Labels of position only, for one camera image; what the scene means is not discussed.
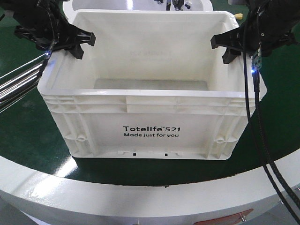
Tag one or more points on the white outer turntable rim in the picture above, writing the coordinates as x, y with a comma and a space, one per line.
127, 191

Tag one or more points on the small yellow toy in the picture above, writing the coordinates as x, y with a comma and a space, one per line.
238, 16

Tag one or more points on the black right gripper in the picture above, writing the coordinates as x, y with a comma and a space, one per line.
268, 26

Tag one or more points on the chrome roller rails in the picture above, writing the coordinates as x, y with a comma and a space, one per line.
18, 86

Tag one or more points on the white Totelife plastic crate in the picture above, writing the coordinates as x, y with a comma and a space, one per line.
150, 87

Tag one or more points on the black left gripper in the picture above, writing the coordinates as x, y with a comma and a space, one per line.
41, 22

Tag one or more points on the red warning label plate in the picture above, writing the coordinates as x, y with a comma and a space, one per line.
232, 219

